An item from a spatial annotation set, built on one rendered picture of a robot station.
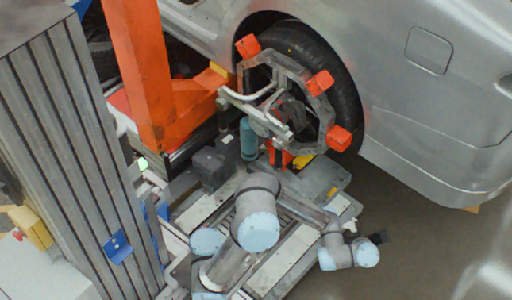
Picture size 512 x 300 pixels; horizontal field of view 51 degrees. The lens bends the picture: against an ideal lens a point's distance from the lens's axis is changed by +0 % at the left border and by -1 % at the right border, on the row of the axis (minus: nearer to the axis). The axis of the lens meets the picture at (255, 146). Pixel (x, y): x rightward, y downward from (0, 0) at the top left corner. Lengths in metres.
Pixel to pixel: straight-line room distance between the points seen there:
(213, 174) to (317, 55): 0.92
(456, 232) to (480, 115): 1.40
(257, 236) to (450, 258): 1.86
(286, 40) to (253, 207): 1.05
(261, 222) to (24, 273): 0.73
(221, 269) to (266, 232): 0.28
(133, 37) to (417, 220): 1.92
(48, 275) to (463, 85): 1.46
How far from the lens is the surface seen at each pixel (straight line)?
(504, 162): 2.15
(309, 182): 3.03
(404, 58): 2.02
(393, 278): 3.06
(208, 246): 1.88
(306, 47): 2.34
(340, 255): 1.80
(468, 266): 3.21
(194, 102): 2.80
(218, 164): 2.88
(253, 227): 1.48
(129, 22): 2.21
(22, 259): 1.80
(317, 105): 2.32
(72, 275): 1.72
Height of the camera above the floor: 2.70
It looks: 51 degrees down
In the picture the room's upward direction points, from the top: 1 degrees counter-clockwise
